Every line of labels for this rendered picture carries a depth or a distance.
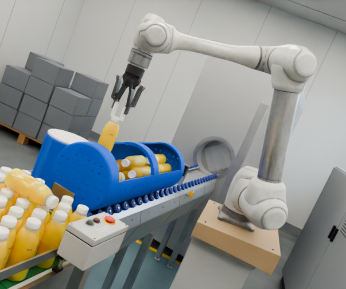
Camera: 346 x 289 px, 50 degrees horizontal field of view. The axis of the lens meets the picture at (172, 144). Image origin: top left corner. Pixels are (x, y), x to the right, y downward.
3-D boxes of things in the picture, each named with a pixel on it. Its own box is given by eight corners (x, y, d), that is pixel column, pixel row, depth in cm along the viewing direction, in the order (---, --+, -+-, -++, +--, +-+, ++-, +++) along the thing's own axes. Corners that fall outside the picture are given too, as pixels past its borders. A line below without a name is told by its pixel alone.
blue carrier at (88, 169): (175, 195, 227) (191, 152, 223) (97, 224, 145) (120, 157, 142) (136, 177, 236) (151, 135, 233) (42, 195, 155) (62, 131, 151)
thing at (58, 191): (66, 222, 144) (77, 193, 142) (62, 223, 142) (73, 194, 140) (47, 209, 147) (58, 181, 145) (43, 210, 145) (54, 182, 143)
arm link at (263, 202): (267, 216, 172) (290, 239, 151) (234, 214, 169) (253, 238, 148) (302, 47, 154) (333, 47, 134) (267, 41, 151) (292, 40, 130)
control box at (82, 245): (117, 252, 122) (129, 225, 121) (82, 272, 104) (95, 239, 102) (94, 237, 125) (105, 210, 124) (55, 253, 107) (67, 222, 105)
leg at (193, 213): (173, 268, 347) (199, 209, 338) (170, 269, 342) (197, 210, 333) (167, 264, 349) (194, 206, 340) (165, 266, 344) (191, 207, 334)
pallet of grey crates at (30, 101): (82, 155, 580) (110, 84, 562) (55, 161, 502) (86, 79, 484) (19, 124, 601) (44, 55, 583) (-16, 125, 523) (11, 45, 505)
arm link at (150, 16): (128, 47, 153) (131, 46, 141) (142, 11, 151) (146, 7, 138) (152, 57, 156) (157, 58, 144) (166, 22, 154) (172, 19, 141)
